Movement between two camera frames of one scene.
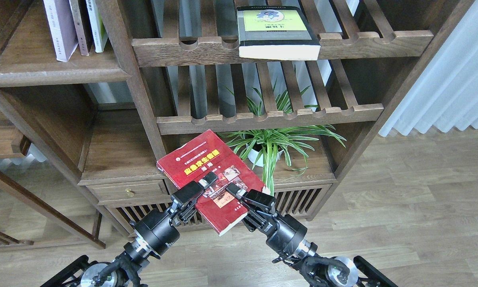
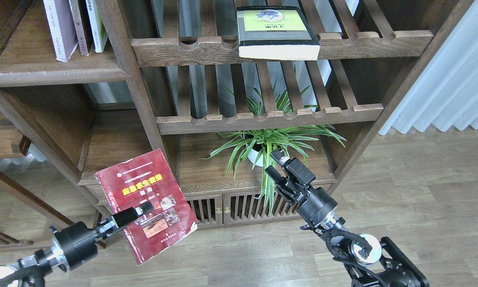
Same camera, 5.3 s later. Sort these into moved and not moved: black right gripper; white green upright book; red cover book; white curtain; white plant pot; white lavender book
Moved: red cover book; black right gripper
Not moved: white curtain; white plant pot; white lavender book; white green upright book
